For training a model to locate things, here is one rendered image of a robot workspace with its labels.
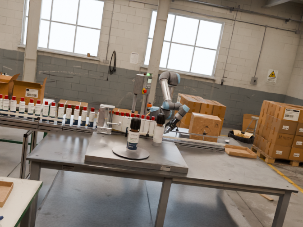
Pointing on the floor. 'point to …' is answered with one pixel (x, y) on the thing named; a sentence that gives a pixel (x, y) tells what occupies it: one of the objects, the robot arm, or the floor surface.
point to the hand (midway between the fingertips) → (164, 132)
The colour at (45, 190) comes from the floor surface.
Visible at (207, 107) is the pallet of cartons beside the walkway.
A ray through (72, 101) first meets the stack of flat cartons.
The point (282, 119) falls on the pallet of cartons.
